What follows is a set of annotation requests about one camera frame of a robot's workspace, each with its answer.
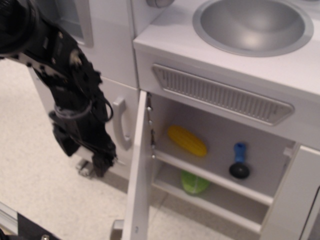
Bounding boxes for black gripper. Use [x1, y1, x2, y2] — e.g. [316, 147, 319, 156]
[48, 104, 119, 179]

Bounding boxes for white cabinet door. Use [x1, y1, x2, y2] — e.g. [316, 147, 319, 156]
[122, 90, 154, 240]

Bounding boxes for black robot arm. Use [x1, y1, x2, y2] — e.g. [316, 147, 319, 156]
[0, 0, 117, 177]

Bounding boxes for white toy kitchen cabinet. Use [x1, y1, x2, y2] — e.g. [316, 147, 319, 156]
[36, 0, 320, 240]

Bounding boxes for lower metal door hinge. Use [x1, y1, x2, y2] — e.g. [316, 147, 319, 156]
[150, 129, 156, 160]

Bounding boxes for metal door hinge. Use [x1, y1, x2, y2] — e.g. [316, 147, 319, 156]
[146, 92, 153, 126]
[150, 129, 156, 160]

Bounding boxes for upper metal door hinge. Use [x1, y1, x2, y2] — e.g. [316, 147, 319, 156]
[146, 92, 153, 126]

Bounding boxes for yellow toy corn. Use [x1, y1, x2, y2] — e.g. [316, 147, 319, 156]
[167, 125, 208, 157]

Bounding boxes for green toy cabbage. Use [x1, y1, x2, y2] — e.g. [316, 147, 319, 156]
[180, 170, 211, 195]

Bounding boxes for grey vent grille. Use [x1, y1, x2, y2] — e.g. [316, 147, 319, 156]
[151, 63, 295, 126]

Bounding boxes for silver knob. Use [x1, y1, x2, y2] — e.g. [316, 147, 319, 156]
[146, 0, 174, 9]

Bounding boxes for silver round sink basin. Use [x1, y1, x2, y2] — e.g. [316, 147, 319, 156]
[192, 0, 314, 57]

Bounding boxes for aluminium extrusion rail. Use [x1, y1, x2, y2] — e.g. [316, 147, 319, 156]
[75, 159, 94, 179]

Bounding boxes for grey left door handle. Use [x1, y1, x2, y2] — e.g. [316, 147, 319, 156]
[112, 97, 132, 151]

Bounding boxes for grey cabinet door handle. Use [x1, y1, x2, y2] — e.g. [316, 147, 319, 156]
[109, 219, 124, 240]

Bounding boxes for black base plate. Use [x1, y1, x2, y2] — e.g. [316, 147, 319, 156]
[17, 213, 59, 240]

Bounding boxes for aluminium frame rail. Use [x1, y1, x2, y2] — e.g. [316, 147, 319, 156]
[0, 202, 18, 235]

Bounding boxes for black braided cable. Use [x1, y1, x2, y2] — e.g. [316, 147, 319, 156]
[0, 226, 11, 240]

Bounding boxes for grey recessed window frame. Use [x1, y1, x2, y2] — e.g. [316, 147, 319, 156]
[54, 0, 94, 48]

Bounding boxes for blue handled black scoop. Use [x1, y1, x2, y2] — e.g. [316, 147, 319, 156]
[229, 142, 250, 180]

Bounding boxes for black cable at right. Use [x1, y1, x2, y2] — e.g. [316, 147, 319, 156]
[298, 186, 320, 240]

